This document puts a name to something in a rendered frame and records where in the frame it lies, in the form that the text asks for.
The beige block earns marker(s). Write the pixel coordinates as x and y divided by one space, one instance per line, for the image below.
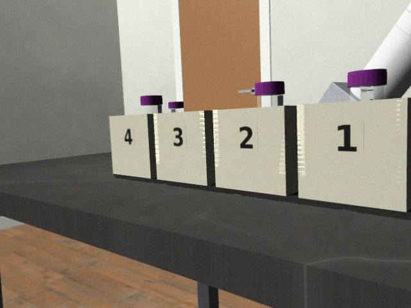
356 153
133 145
255 149
184 147

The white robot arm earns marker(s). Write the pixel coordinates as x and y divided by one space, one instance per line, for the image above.
394 54

